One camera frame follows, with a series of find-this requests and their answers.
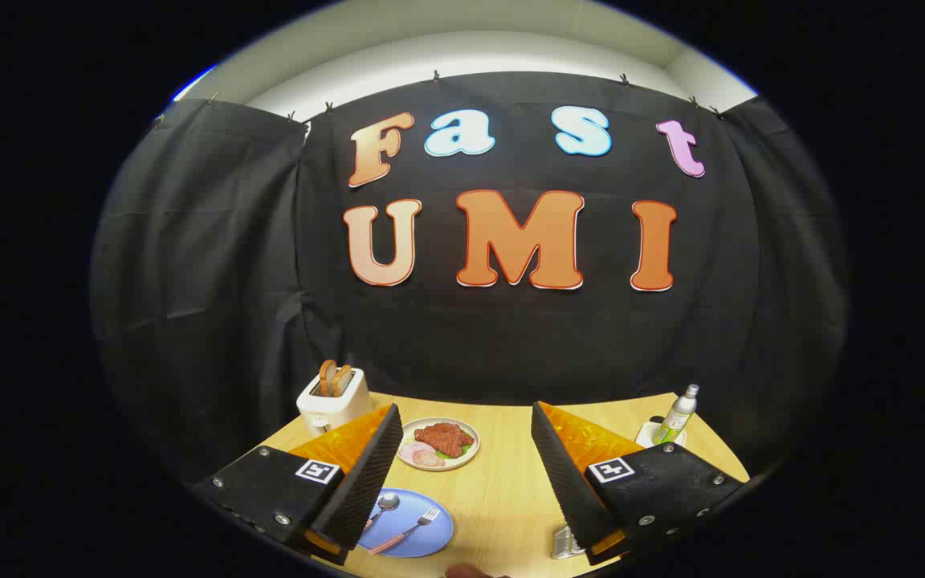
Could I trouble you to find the metal perforated basket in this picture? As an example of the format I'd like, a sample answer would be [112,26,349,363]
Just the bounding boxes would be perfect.
[552,525,585,560]

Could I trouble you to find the green and silver bottle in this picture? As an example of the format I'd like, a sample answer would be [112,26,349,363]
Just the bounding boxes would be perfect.
[653,384,700,445]

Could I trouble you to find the spoon with checkered handle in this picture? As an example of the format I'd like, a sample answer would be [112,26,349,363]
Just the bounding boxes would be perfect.
[362,493,401,532]

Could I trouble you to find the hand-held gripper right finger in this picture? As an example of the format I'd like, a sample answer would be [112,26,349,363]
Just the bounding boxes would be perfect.
[531,401,750,564]

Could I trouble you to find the small white square dish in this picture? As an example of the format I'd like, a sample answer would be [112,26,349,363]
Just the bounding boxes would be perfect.
[636,419,687,449]

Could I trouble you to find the blue plate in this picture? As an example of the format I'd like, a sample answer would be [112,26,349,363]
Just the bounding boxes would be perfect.
[358,488,454,559]

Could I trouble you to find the beige food plate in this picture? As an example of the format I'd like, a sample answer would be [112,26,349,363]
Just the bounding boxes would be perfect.
[400,417,480,471]

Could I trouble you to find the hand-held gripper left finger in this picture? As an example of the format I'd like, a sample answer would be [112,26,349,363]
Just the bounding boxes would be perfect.
[189,404,404,565]

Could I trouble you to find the brown steak piece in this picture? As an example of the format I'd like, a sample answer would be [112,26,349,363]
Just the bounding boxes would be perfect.
[414,422,475,458]

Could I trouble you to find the pink ham slices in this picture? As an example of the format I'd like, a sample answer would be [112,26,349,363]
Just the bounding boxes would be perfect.
[398,441,446,468]

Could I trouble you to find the fork with checkered handle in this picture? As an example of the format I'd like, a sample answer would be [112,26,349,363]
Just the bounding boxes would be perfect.
[369,507,442,556]

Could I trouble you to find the white toaster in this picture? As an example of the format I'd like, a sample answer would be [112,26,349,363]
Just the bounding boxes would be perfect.
[296,368,374,437]

